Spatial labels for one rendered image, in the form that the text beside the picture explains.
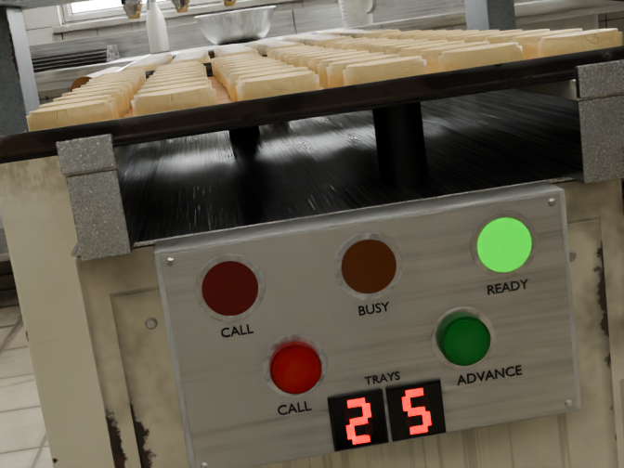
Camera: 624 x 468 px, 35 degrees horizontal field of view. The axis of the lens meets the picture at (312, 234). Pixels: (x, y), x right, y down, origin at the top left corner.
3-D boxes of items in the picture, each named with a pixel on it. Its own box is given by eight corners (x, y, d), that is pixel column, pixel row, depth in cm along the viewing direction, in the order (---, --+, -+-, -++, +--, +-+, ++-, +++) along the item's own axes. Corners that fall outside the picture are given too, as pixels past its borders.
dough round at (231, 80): (240, 104, 68) (236, 75, 67) (223, 101, 72) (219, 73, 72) (309, 93, 69) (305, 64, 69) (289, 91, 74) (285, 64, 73)
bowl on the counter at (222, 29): (198, 49, 385) (192, 17, 383) (200, 47, 417) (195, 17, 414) (281, 37, 387) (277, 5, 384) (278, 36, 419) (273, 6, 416)
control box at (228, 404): (191, 456, 62) (154, 240, 59) (564, 392, 64) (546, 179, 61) (191, 482, 59) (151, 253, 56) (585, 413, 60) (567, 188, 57)
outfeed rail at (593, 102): (287, 64, 252) (283, 37, 251) (299, 62, 253) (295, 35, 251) (586, 186, 57) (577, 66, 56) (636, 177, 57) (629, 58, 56)
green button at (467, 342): (437, 361, 60) (432, 314, 59) (486, 354, 60) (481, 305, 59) (444, 370, 58) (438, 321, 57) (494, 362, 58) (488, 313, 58)
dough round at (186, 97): (149, 134, 56) (144, 98, 56) (126, 130, 61) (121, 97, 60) (232, 119, 58) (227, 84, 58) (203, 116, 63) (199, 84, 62)
